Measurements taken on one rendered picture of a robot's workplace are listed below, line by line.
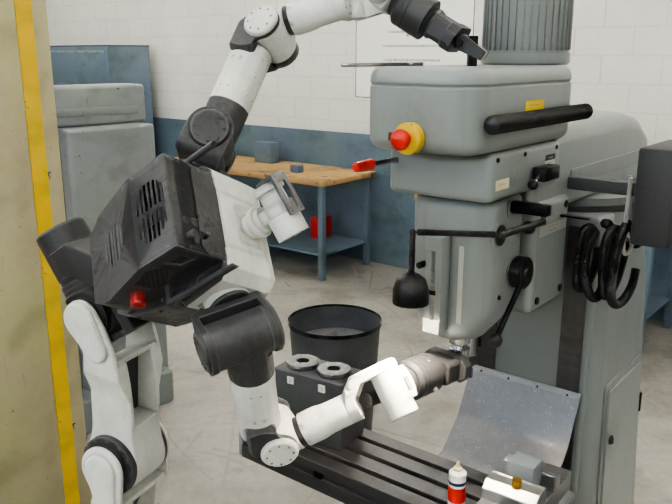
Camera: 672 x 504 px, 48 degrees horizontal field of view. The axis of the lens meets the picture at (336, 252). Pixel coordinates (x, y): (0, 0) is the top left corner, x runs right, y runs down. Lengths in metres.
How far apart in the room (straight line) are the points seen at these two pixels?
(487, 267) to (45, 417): 2.03
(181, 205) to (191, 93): 7.28
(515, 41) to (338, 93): 5.50
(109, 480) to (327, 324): 2.40
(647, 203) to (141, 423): 1.20
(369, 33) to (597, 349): 5.26
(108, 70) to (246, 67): 7.02
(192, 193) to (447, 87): 0.51
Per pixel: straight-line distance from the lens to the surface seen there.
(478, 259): 1.58
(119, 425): 1.79
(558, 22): 1.79
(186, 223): 1.38
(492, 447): 2.14
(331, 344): 3.60
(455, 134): 1.41
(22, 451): 3.15
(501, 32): 1.78
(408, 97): 1.45
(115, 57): 8.70
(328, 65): 7.27
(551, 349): 2.08
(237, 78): 1.65
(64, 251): 1.71
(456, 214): 1.57
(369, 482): 1.93
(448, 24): 1.60
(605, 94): 5.98
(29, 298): 2.97
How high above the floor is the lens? 1.91
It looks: 15 degrees down
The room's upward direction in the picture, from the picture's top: straight up
